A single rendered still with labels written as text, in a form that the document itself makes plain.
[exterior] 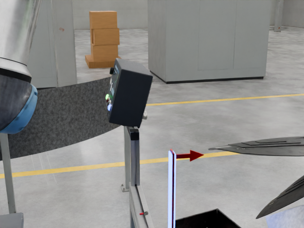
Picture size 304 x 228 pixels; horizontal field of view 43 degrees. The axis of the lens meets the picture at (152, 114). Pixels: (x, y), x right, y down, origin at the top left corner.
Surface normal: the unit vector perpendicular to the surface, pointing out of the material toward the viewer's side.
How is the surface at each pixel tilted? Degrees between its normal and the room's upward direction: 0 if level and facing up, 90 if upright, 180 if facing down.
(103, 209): 0
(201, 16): 90
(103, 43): 90
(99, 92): 90
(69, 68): 90
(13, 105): 80
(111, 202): 0
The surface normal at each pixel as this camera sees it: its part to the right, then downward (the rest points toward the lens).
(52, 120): 0.64, 0.22
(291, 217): -0.58, -0.38
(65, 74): 0.23, 0.28
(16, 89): 0.81, 0.14
